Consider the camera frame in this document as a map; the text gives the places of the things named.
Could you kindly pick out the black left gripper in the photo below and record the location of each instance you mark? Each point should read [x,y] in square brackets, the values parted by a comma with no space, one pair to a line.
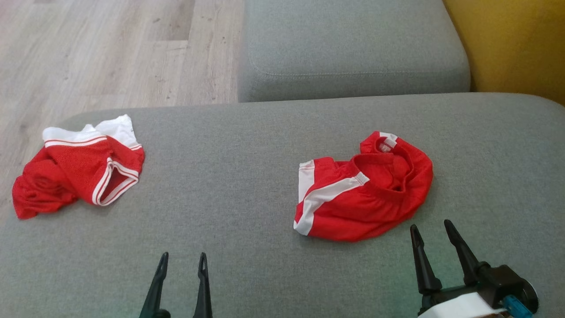
[161,314]

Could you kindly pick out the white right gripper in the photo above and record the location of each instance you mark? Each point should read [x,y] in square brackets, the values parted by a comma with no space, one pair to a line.
[459,305]

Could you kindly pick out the red white basketball jersey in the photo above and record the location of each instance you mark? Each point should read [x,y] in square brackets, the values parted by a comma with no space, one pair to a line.
[70,170]

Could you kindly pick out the red white-striped shorts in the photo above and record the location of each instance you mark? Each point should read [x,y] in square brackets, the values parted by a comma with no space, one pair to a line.
[366,203]

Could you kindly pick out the large grey sofa seat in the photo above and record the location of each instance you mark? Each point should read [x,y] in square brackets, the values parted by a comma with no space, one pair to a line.
[220,176]

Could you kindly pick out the yellow upholstered panel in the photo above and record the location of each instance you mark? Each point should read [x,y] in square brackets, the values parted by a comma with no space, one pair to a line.
[516,39]

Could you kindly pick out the small grey sofa cushion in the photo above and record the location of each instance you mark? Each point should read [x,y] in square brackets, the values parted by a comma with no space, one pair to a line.
[353,39]

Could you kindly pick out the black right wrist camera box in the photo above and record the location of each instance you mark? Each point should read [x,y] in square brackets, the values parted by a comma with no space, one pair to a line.
[507,280]

